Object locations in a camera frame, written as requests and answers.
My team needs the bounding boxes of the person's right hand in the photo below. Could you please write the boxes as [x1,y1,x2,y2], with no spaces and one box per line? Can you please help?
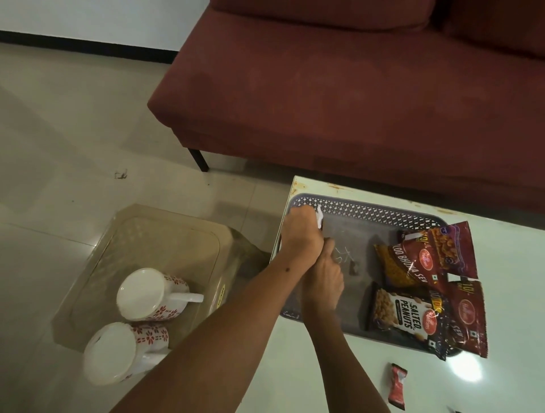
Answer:
[301,238,345,316]

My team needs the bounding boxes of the person's right forearm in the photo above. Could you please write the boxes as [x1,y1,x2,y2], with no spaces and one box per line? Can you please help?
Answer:
[301,307,394,413]

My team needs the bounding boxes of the person's left hand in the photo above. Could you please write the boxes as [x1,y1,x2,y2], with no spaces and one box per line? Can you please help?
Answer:
[279,205,326,260]

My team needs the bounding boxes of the plain red snack packet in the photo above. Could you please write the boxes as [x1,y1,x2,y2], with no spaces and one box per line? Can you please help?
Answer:
[446,279,489,359]

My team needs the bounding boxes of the grey perforated plastic tray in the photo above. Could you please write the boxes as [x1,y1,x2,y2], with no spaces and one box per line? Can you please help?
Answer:
[279,193,470,359]

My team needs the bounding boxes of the transparent plastic stool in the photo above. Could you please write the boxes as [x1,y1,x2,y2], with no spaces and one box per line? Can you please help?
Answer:
[51,203,273,355]

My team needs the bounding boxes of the person's left forearm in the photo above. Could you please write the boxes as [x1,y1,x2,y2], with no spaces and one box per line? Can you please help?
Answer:
[97,250,313,413]

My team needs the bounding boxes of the white mug red floral print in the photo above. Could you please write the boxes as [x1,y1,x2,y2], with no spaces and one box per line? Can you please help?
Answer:
[83,322,171,387]
[116,267,205,322]

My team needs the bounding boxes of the small red sachet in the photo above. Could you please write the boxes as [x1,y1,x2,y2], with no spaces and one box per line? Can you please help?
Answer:
[387,363,408,410]

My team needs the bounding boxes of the maroon fabric sofa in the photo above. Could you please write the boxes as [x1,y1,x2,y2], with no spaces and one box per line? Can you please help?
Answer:
[147,0,545,233]

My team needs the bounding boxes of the yellow and red snack packet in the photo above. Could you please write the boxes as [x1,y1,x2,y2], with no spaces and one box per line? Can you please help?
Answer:
[374,230,448,295]

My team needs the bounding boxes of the maroon sofa back cushion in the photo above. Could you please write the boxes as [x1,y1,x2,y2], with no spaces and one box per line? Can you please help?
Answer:
[438,0,545,48]
[209,0,440,34]

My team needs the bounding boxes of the red snack packet with picture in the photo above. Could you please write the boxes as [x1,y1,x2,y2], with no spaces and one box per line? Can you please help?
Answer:
[427,221,480,280]

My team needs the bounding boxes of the black sofa leg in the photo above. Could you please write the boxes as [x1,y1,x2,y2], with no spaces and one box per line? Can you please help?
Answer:
[189,148,210,173]

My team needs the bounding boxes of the black peanut packet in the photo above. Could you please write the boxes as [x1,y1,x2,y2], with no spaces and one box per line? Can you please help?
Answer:
[366,281,453,362]

